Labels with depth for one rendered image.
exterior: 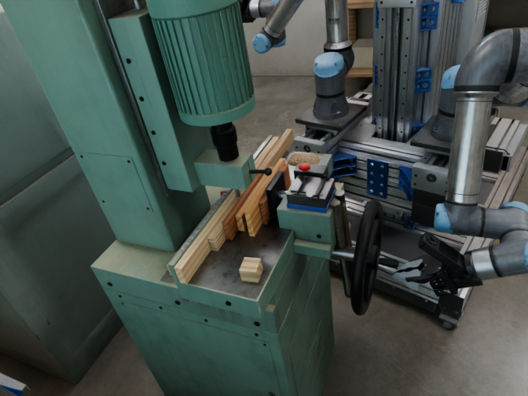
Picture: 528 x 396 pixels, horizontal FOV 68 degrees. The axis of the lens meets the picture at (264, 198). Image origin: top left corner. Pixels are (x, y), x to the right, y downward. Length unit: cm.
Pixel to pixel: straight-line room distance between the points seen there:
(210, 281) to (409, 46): 107
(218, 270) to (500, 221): 68
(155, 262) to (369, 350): 104
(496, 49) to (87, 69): 87
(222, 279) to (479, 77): 73
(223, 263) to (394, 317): 115
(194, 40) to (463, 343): 158
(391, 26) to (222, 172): 88
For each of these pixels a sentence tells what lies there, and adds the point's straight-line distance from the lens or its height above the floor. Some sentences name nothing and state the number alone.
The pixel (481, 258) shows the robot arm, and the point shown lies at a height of 83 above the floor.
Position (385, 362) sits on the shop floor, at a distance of 181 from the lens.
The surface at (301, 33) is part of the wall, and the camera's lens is 447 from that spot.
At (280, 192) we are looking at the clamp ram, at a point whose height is 96.
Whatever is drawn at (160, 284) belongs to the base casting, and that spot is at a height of 80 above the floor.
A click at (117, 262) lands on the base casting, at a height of 80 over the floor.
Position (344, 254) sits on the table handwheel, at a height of 82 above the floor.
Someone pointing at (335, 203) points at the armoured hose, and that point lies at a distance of 94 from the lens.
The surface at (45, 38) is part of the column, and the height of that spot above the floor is 140.
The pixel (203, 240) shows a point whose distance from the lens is 95.
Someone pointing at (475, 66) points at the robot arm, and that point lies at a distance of 104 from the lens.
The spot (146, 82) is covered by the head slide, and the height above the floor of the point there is 129.
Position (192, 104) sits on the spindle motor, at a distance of 84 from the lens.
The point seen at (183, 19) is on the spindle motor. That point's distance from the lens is 79.
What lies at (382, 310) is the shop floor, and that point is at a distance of 196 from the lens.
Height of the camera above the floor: 155
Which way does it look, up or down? 36 degrees down
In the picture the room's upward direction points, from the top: 10 degrees counter-clockwise
